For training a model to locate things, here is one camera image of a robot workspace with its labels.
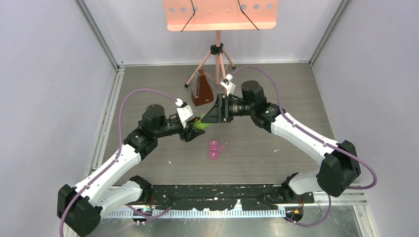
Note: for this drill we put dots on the green pill bottle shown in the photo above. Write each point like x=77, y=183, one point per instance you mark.
x=197, y=122

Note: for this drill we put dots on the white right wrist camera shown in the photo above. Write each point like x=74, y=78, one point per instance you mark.
x=228, y=85

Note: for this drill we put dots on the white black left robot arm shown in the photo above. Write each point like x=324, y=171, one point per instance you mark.
x=82, y=206

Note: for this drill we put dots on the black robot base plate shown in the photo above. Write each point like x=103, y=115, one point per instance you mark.
x=220, y=197

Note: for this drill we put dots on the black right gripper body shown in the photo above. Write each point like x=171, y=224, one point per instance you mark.
x=235, y=108

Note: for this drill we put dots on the brown wooden metronome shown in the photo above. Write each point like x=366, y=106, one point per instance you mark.
x=201, y=91

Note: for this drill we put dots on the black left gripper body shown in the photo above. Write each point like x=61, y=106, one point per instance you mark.
x=183, y=135

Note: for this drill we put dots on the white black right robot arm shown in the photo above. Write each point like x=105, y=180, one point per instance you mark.
x=338, y=167

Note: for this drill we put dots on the pink music stand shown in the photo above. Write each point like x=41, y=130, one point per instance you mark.
x=219, y=16

